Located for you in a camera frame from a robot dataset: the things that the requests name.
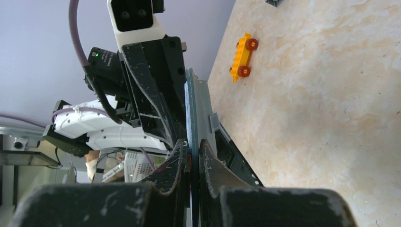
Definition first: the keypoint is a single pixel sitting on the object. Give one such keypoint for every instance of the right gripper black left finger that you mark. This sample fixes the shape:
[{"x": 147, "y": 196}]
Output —
[{"x": 167, "y": 191}]

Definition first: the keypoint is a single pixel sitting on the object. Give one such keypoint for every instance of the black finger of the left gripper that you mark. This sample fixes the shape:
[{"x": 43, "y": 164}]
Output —
[
  {"x": 165, "y": 59},
  {"x": 152, "y": 110}
]

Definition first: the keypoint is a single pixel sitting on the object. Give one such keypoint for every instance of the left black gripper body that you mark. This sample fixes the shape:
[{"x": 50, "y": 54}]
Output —
[{"x": 108, "y": 71}]

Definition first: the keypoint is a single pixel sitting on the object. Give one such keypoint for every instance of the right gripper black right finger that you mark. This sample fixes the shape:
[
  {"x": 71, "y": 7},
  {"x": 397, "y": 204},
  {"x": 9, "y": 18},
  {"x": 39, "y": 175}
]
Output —
[{"x": 215, "y": 181}]

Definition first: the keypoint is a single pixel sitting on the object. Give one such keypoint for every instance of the blue card holder wallet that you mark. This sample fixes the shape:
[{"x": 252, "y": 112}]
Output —
[{"x": 199, "y": 118}]

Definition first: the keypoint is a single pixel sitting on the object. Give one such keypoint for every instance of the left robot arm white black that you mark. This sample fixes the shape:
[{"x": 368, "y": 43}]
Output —
[{"x": 77, "y": 129}]

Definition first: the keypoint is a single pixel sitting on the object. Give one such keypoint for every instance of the small yellow red toy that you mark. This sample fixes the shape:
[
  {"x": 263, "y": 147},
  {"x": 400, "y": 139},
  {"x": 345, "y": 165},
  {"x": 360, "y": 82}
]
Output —
[{"x": 245, "y": 47}]

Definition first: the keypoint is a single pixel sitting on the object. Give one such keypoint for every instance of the grey dumbbell-shaped part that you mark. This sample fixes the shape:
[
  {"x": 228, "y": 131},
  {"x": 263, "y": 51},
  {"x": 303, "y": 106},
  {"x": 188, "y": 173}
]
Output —
[{"x": 274, "y": 3}]

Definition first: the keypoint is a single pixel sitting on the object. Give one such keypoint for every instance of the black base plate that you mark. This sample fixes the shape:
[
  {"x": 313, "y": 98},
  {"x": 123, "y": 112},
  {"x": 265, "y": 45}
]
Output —
[{"x": 231, "y": 156}]

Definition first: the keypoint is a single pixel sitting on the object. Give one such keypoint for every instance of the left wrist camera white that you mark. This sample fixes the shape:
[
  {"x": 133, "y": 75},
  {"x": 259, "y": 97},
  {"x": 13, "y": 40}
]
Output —
[{"x": 134, "y": 21}]

